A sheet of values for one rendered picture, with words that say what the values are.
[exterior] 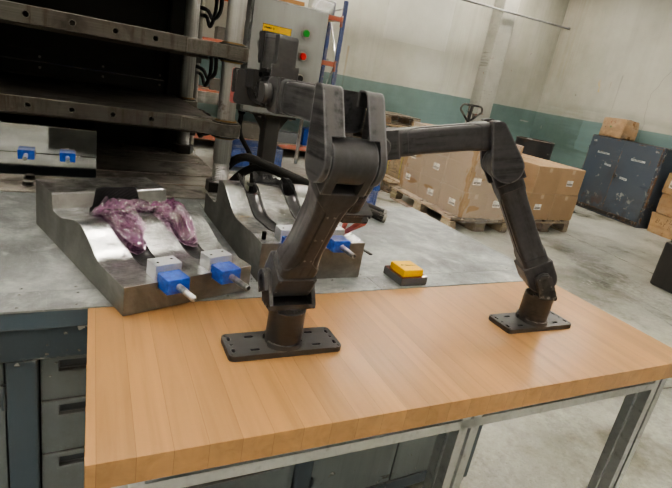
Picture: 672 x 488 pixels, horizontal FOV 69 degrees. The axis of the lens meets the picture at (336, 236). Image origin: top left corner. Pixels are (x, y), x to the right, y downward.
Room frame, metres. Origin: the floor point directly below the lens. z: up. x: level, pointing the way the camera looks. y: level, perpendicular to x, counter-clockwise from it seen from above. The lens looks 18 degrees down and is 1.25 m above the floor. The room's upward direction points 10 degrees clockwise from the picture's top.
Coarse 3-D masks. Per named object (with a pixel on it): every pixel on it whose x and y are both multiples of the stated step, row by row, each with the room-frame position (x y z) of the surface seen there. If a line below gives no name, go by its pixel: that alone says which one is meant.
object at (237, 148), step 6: (234, 144) 5.07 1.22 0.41; (240, 144) 5.10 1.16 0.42; (252, 144) 5.16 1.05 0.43; (234, 150) 4.69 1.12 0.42; (240, 150) 4.71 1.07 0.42; (252, 150) 4.76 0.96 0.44; (276, 150) 4.88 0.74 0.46; (282, 150) 4.91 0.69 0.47; (276, 156) 4.88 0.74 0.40; (240, 162) 4.72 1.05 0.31; (246, 162) 4.75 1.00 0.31; (276, 162) 4.88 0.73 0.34
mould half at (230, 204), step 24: (240, 192) 1.24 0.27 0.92; (264, 192) 1.27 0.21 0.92; (216, 216) 1.28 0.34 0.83; (240, 216) 1.15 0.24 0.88; (288, 216) 1.22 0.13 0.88; (240, 240) 1.09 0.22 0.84; (264, 240) 0.99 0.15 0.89; (360, 240) 1.11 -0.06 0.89; (264, 264) 0.98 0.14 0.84; (336, 264) 1.07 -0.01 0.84; (360, 264) 1.10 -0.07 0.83
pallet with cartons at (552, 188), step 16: (528, 160) 5.63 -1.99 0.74; (544, 160) 6.01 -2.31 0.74; (528, 176) 5.34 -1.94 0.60; (544, 176) 5.31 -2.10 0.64; (560, 176) 5.45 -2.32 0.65; (576, 176) 5.60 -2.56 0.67; (528, 192) 5.29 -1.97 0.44; (544, 192) 5.36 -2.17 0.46; (560, 192) 5.51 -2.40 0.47; (576, 192) 5.65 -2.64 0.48; (544, 208) 5.41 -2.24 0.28; (560, 208) 5.54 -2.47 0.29; (544, 224) 5.44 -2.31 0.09; (560, 224) 5.66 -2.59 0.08
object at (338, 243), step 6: (336, 228) 1.08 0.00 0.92; (342, 228) 1.09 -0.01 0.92; (336, 234) 1.07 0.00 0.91; (342, 234) 1.08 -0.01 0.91; (330, 240) 1.04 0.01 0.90; (336, 240) 1.03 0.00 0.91; (342, 240) 1.04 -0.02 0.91; (348, 240) 1.05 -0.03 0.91; (330, 246) 1.03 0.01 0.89; (336, 246) 1.03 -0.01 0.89; (342, 246) 1.02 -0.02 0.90; (348, 246) 1.04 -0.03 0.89; (336, 252) 1.03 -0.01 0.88; (342, 252) 1.04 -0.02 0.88; (348, 252) 1.00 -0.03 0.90; (354, 258) 0.99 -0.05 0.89
